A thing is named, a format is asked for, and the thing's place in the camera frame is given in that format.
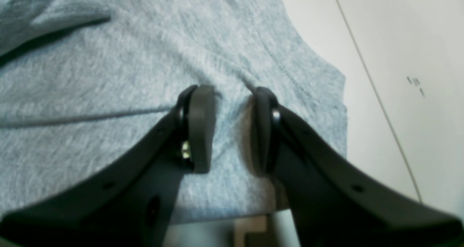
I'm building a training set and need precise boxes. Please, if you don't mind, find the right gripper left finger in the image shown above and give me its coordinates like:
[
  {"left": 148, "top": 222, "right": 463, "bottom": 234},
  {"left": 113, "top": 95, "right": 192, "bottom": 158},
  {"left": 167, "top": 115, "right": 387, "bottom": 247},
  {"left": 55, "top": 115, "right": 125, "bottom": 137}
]
[{"left": 1, "top": 85, "right": 216, "bottom": 247}]

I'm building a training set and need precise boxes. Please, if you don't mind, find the grey T-shirt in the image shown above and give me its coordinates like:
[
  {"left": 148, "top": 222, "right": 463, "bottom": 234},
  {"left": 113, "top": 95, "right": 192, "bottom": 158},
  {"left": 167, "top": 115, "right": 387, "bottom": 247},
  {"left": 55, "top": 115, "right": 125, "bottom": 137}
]
[{"left": 0, "top": 0, "right": 347, "bottom": 222}]

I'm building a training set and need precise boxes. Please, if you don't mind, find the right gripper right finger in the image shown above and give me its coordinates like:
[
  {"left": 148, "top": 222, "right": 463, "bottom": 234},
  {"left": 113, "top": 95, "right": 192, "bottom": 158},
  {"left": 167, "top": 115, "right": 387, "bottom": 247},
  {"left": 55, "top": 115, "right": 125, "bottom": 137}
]
[{"left": 251, "top": 87, "right": 463, "bottom": 247}]

